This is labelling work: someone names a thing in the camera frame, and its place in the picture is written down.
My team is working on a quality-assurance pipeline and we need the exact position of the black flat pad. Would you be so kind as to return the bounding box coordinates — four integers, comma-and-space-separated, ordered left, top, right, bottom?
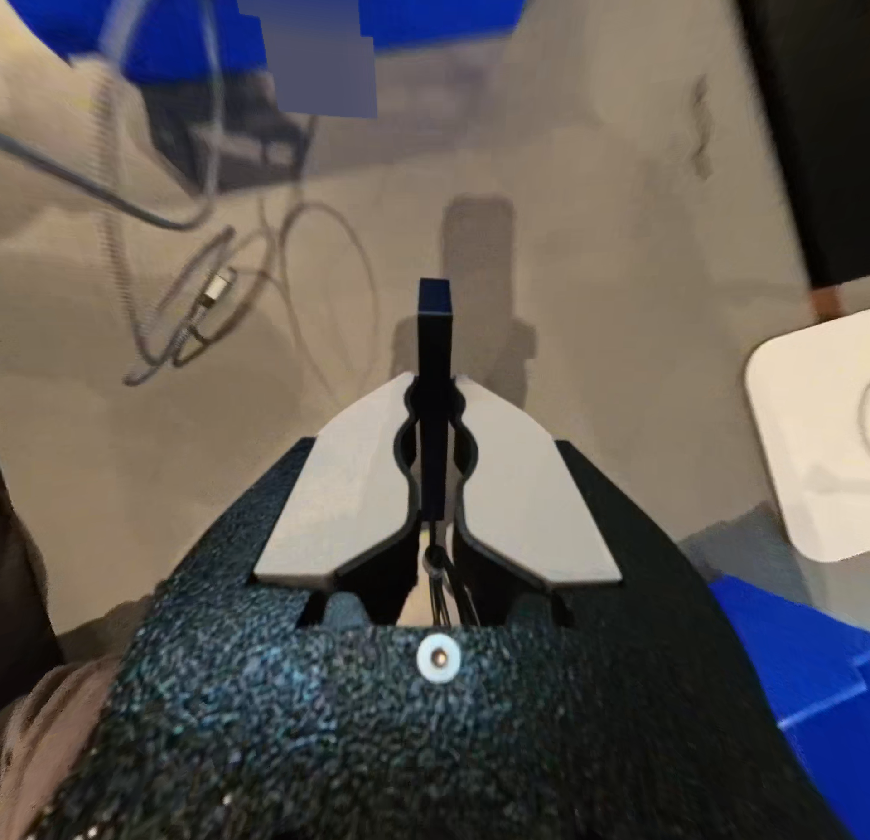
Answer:
729, 0, 870, 290

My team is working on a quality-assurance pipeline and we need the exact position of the black hub cable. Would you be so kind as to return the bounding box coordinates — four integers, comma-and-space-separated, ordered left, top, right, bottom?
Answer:
418, 519, 480, 629

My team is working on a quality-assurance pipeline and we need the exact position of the black usb hub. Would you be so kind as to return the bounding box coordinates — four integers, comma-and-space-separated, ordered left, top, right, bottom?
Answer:
416, 277, 454, 520

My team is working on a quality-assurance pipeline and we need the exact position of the dark blurred object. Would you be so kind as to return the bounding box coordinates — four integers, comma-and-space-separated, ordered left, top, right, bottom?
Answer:
145, 78, 317, 195

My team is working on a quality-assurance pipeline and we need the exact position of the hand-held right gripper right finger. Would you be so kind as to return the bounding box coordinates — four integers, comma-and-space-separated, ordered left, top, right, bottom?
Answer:
452, 374, 624, 595

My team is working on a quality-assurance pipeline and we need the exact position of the blue plastic bin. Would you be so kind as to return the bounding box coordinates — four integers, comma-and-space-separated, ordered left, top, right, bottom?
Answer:
707, 573, 870, 840
0, 0, 545, 89

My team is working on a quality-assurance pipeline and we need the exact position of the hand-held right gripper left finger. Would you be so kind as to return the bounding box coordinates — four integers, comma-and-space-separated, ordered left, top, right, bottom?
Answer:
253, 372, 420, 596

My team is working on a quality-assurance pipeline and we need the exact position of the braided usb cable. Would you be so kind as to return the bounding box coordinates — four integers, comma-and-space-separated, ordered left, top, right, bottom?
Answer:
95, 54, 239, 387

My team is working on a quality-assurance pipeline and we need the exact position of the white board stand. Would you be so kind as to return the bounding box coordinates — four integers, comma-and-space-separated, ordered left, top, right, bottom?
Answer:
743, 313, 870, 563

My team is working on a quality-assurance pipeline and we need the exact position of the thin black cable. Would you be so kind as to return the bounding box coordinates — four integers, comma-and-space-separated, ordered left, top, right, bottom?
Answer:
159, 194, 382, 413

